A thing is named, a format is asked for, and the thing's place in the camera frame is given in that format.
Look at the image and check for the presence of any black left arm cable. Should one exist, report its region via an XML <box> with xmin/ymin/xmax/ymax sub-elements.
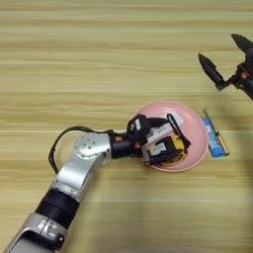
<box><xmin>48</xmin><ymin>126</ymin><xmax>113</xmax><ymax>175</ymax></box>

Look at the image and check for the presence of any yellow black tape measure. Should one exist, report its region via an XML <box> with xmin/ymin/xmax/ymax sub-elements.
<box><xmin>144</xmin><ymin>113</ymin><xmax>192</xmax><ymax>166</ymax></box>

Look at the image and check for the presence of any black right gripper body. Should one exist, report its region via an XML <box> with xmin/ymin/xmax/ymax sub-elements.
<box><xmin>226</xmin><ymin>62</ymin><xmax>253</xmax><ymax>100</ymax></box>

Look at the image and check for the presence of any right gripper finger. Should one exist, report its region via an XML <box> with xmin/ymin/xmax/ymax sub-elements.
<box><xmin>198</xmin><ymin>52</ymin><xmax>228</xmax><ymax>92</ymax></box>
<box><xmin>230</xmin><ymin>33</ymin><xmax>253</xmax><ymax>53</ymax></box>

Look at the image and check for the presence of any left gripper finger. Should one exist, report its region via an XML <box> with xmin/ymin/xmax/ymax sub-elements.
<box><xmin>142</xmin><ymin>147</ymin><xmax>186</xmax><ymax>166</ymax></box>
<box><xmin>149</xmin><ymin>117</ymin><xmax>171</xmax><ymax>129</ymax></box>

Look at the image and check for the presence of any pink plastic bowl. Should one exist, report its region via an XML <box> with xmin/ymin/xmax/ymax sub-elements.
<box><xmin>132</xmin><ymin>101</ymin><xmax>210</xmax><ymax>173</ymax></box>

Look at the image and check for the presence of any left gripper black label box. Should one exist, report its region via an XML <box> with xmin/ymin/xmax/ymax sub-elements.
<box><xmin>126</xmin><ymin>114</ymin><xmax>151</xmax><ymax>142</ymax></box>

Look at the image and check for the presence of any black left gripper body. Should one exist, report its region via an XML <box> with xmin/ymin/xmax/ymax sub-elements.
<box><xmin>110</xmin><ymin>131</ymin><xmax>147</xmax><ymax>159</ymax></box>

